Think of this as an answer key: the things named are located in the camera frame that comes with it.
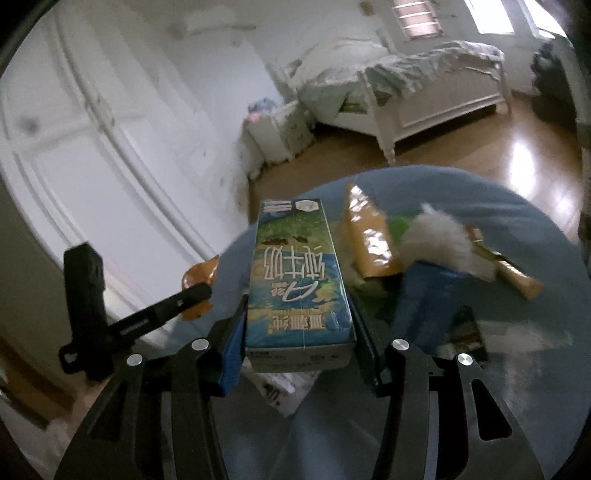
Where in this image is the white printed paper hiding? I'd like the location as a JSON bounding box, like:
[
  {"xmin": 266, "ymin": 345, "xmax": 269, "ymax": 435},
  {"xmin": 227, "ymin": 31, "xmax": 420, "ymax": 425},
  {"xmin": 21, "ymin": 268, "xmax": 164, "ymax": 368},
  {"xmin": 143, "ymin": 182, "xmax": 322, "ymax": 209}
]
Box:
[{"xmin": 249, "ymin": 364, "xmax": 324, "ymax": 416}]

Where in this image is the white bed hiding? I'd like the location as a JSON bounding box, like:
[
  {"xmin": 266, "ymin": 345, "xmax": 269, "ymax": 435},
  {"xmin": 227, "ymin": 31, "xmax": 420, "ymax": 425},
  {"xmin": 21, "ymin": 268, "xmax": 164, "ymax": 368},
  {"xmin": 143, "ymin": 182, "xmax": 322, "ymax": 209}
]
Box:
[{"xmin": 277, "ymin": 39, "xmax": 513, "ymax": 164}]

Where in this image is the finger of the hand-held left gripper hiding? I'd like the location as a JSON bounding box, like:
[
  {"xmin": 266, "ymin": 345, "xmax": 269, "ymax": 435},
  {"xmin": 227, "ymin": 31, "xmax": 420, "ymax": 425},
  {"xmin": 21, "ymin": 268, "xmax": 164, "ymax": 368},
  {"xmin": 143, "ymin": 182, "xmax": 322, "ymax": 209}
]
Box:
[{"xmin": 107, "ymin": 283, "xmax": 214, "ymax": 343}]

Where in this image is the white wardrobe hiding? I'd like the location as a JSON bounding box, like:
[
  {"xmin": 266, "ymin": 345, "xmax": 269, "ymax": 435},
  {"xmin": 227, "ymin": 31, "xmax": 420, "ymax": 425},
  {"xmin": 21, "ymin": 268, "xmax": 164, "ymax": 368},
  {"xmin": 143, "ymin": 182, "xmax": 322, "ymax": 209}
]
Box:
[{"xmin": 0, "ymin": 0, "xmax": 259, "ymax": 342}]

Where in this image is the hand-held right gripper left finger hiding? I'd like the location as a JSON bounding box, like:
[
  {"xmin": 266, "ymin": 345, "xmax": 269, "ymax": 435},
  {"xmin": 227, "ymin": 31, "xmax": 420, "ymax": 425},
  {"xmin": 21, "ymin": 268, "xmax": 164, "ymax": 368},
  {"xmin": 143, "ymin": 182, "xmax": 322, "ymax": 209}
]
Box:
[{"xmin": 53, "ymin": 300, "xmax": 252, "ymax": 480}]

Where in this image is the bright window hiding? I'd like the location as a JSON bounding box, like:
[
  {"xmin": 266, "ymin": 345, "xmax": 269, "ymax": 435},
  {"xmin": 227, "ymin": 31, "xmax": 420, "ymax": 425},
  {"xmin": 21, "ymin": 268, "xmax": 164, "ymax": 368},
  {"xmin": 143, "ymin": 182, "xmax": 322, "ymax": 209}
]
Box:
[
  {"xmin": 517, "ymin": 0, "xmax": 565, "ymax": 38},
  {"xmin": 464, "ymin": 0, "xmax": 515, "ymax": 35}
]

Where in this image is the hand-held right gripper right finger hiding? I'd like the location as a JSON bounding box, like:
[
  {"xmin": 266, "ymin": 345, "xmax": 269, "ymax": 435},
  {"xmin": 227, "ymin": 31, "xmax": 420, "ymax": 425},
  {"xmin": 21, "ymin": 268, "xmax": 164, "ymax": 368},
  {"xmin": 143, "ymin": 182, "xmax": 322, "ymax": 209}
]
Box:
[{"xmin": 355, "ymin": 305, "xmax": 550, "ymax": 480}]

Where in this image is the blue box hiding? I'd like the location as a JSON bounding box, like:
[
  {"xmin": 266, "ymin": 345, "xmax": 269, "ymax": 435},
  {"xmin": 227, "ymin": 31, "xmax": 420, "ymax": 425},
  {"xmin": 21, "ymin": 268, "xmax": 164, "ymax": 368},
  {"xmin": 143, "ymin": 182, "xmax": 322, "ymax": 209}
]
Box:
[{"xmin": 392, "ymin": 261, "xmax": 476, "ymax": 361}]

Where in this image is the white nightstand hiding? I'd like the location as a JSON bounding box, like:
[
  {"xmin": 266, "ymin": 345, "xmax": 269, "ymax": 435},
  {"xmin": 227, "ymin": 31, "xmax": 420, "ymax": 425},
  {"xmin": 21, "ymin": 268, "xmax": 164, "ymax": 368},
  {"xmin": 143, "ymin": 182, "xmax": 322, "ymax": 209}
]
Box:
[{"xmin": 242, "ymin": 99, "xmax": 317, "ymax": 181}]

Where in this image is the window blind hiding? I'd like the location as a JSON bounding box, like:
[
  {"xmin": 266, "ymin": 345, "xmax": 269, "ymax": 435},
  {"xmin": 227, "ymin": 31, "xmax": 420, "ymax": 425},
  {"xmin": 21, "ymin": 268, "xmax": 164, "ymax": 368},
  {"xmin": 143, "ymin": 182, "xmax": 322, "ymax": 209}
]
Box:
[{"xmin": 392, "ymin": 0, "xmax": 444, "ymax": 38}]

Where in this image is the gold foil wrapper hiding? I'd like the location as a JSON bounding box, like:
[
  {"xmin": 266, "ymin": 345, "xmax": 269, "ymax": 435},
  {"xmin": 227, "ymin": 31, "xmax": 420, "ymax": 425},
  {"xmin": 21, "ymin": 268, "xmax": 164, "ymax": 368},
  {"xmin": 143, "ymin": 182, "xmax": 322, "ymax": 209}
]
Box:
[{"xmin": 466, "ymin": 226, "xmax": 544, "ymax": 301}]

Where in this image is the green wrapper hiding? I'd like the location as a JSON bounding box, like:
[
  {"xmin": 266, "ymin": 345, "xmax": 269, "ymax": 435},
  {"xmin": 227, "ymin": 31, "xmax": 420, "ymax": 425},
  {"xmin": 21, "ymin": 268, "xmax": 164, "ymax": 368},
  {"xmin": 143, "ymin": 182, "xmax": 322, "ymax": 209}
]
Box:
[{"xmin": 385, "ymin": 215, "xmax": 419, "ymax": 241}]

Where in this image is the white crumpled tissue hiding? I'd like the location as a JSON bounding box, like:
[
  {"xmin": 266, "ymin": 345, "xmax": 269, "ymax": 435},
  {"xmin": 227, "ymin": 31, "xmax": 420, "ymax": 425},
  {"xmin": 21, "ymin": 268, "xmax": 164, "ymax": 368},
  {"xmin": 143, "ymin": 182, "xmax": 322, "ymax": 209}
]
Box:
[{"xmin": 402, "ymin": 205, "xmax": 497, "ymax": 281}]

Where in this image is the green blue milk carton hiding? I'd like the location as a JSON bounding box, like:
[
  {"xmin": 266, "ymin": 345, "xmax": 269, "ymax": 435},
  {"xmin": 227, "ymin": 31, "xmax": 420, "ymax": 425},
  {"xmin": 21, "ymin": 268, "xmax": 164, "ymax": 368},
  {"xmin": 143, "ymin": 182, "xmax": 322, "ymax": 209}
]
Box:
[{"xmin": 243, "ymin": 198, "xmax": 357, "ymax": 372}]

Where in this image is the orange plastic wrapper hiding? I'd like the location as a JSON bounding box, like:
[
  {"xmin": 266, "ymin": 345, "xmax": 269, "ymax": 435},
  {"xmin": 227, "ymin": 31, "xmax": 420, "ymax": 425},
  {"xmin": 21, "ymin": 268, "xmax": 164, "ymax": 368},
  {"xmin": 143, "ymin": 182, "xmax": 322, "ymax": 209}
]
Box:
[{"xmin": 181, "ymin": 257, "xmax": 221, "ymax": 321}]

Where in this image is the blue rug with white stars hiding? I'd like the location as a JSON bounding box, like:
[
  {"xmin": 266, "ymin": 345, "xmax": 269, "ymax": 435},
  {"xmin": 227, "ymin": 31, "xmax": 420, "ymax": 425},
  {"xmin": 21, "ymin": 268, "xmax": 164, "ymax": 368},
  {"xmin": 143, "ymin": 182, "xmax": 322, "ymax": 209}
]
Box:
[{"xmin": 166, "ymin": 164, "xmax": 591, "ymax": 480}]

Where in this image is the brown snack packet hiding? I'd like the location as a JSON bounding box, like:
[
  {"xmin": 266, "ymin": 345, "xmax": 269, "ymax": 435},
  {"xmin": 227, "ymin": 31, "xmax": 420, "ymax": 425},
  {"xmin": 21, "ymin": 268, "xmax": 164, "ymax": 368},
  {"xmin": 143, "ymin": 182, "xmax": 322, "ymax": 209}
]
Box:
[{"xmin": 344, "ymin": 184, "xmax": 402, "ymax": 280}]

